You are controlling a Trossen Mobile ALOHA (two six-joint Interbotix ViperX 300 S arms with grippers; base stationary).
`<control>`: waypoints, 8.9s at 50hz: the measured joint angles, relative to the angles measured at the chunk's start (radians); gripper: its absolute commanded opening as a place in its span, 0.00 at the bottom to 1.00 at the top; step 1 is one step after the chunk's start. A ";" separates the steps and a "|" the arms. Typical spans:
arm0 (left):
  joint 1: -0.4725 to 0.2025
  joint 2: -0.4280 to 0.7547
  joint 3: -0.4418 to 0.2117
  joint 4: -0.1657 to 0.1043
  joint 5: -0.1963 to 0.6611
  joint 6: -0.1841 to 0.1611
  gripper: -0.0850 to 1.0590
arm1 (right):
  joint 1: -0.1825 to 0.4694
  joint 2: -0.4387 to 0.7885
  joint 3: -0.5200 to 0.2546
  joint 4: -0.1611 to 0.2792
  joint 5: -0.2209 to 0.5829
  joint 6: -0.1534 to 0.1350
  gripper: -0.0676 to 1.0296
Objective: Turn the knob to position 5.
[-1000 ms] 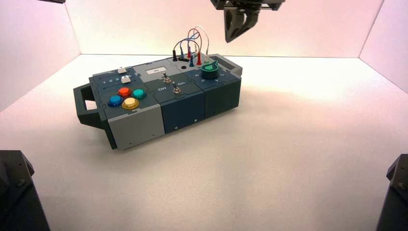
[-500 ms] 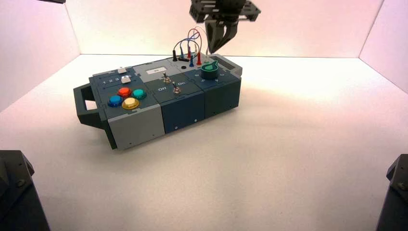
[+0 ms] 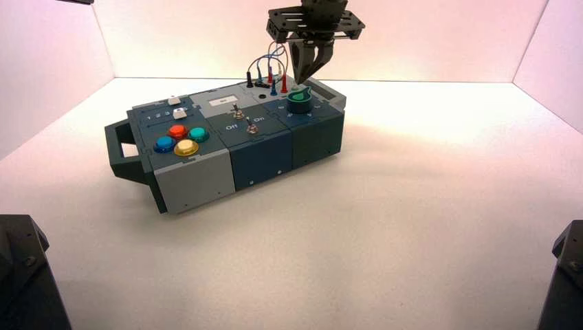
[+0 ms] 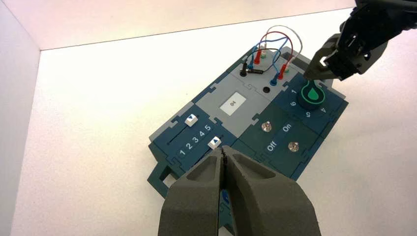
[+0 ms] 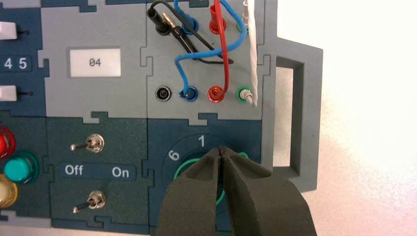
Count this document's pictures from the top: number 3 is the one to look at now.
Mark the teal round push button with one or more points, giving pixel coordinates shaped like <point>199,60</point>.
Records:
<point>199,134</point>

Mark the red banana plug lead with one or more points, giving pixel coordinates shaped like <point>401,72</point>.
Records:
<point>284,86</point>

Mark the white rectangular label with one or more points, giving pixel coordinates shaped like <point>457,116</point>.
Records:
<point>223,100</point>

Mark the metal toggle switch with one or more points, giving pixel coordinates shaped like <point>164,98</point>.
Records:
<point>252,129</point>
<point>238,114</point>

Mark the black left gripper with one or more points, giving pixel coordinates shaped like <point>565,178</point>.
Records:
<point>75,1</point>

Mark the green topped rotary knob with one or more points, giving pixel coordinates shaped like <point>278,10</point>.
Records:
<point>299,104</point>

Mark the red round push button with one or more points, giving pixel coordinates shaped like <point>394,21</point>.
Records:
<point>178,131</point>

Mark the black banana plug lead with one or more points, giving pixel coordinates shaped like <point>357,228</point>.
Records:
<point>249,81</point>

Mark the grey and blue control box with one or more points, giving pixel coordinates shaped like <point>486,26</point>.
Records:
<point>259,159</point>

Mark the yellow round push button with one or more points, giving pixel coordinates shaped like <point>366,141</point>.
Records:
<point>186,147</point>

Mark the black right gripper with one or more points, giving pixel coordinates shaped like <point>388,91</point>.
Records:
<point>319,18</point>

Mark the blue round push button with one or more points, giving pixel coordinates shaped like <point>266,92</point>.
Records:
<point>164,144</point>

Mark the white square key switch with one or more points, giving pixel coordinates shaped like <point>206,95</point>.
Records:
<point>174,100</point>
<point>180,114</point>

